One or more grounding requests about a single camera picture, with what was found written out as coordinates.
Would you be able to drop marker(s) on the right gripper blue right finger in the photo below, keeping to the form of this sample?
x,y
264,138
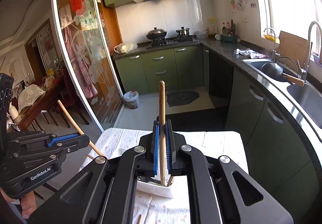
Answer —
x,y
170,147

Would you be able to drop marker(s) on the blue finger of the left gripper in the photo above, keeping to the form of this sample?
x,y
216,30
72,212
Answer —
x,y
53,140

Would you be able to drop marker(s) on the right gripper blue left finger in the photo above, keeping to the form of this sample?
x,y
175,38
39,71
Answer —
x,y
155,146

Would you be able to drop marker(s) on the light wooden chopstick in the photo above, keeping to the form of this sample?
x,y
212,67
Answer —
x,y
79,130

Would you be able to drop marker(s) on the tall steel kitchen faucet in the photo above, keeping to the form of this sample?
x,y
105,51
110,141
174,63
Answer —
x,y
309,50

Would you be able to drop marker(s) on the person's left hand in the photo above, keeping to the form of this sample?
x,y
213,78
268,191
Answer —
x,y
27,203

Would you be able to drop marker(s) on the dark floor mat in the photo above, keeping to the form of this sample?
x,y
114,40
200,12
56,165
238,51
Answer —
x,y
181,98

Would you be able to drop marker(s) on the white plastic utensil holder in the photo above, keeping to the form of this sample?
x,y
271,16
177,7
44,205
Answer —
x,y
153,186

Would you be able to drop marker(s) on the small trash bin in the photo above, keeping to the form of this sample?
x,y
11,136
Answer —
x,y
131,99

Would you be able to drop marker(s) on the wooden dining table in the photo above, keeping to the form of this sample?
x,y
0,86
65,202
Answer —
x,y
33,100

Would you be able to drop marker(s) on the white floral tablecloth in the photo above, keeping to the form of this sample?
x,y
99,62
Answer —
x,y
113,142

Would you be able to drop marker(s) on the red checkered apron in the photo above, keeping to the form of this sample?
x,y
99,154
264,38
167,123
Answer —
x,y
79,62

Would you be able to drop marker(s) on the white plastic bag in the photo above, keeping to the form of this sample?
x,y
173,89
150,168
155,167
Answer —
x,y
124,48

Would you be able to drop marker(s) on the black wok with lid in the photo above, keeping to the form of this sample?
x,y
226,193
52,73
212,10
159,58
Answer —
x,y
156,34

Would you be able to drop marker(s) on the glass sliding door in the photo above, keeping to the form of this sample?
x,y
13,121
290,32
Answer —
x,y
82,36

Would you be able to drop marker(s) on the steel pot on stove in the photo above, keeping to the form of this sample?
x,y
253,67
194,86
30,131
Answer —
x,y
183,32

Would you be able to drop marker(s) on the green lower cabinets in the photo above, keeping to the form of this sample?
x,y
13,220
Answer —
x,y
282,155

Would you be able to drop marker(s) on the condiment bottles group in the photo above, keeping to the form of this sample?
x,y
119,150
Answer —
x,y
229,32

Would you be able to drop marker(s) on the crumpled dish cloth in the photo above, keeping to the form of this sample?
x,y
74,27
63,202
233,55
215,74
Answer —
x,y
249,53

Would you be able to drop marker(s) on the stainless steel sink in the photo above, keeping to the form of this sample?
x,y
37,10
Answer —
x,y
303,103

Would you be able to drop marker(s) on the wooden cutting board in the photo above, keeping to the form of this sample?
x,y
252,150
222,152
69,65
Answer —
x,y
294,47

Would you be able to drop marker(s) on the black pan with wooden handle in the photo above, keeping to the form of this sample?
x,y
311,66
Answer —
x,y
276,72

